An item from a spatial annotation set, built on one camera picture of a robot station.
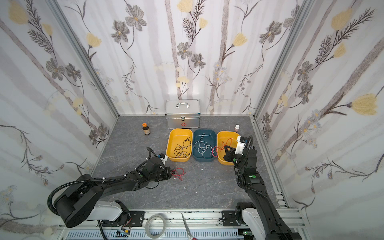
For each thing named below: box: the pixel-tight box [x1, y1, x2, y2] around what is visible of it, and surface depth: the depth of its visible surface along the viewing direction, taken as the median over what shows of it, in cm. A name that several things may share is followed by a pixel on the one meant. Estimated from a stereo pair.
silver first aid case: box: [165, 99, 201, 129], surface depth 109 cm
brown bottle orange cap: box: [142, 122, 151, 135], surface depth 106 cm
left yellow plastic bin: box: [166, 128, 193, 162], surface depth 103 cm
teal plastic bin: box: [192, 129, 217, 162], surface depth 103 cm
